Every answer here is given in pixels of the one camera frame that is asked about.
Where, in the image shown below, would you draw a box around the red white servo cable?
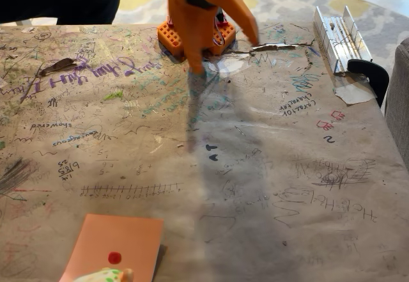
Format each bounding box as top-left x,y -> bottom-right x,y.
212,12 -> 229,47

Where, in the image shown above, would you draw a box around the scribbled brown paper cover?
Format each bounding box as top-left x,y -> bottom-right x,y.
0,21 -> 409,282

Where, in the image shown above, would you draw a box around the grey yellow patterned rug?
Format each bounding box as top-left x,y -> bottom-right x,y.
113,0 -> 409,83

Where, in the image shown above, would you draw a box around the orange grid robot base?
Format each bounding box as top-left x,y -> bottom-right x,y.
157,20 -> 238,62

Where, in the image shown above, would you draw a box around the pink paper sheet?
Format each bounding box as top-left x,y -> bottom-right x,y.
58,213 -> 165,282

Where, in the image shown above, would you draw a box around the cream plush toy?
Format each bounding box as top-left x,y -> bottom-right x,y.
73,267 -> 135,282

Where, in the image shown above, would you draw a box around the white tape piece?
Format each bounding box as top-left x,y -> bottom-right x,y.
334,82 -> 378,106

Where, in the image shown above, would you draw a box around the grey sofa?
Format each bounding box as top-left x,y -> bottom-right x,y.
383,36 -> 409,171

